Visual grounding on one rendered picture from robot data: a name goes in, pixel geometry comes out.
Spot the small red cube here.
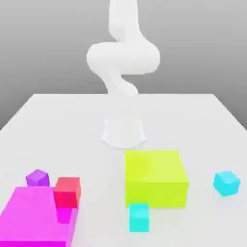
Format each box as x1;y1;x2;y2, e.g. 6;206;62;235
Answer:
53;177;81;209

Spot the small cyan cube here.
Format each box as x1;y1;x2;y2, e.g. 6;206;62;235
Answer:
213;170;241;197
128;203;150;233

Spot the small purple cube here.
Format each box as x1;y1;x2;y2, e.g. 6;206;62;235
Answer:
25;168;51;188

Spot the large yellow-green box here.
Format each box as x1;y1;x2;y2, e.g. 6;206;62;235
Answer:
124;150;190;209

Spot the large magenta box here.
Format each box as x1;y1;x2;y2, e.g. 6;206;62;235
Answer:
0;186;79;247

